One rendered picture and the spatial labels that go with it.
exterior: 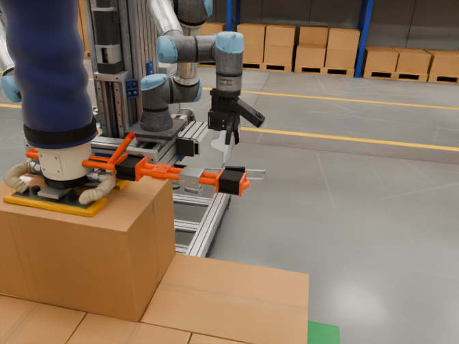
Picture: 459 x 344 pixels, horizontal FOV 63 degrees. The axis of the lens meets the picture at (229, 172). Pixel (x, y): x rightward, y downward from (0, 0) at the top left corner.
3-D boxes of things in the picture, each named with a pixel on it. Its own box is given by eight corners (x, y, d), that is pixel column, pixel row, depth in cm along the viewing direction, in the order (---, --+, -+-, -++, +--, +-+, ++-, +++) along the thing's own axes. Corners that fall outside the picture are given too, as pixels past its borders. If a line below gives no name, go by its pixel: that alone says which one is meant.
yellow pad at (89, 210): (3, 202, 129) (-1, 189, 127) (24, 188, 138) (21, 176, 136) (91, 218, 122) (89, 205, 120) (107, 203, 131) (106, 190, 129)
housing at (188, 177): (177, 186, 122) (177, 174, 120) (185, 177, 128) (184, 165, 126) (198, 190, 120) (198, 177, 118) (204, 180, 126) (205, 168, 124)
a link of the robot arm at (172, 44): (138, -25, 133) (159, 36, 100) (169, -25, 136) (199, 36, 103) (139, 7, 141) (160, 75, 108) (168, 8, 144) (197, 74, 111)
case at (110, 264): (-7, 291, 146) (-37, 203, 128) (58, 233, 180) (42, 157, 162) (136, 323, 134) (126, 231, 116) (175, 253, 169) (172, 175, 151)
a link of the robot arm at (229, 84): (244, 72, 108) (238, 78, 101) (244, 88, 110) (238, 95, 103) (219, 70, 110) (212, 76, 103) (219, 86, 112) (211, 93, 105)
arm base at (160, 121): (147, 119, 182) (146, 99, 178) (177, 122, 179) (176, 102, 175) (134, 130, 169) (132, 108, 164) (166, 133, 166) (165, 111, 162)
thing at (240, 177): (214, 192, 118) (215, 179, 116) (220, 182, 125) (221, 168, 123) (240, 196, 117) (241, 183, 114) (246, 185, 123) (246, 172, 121)
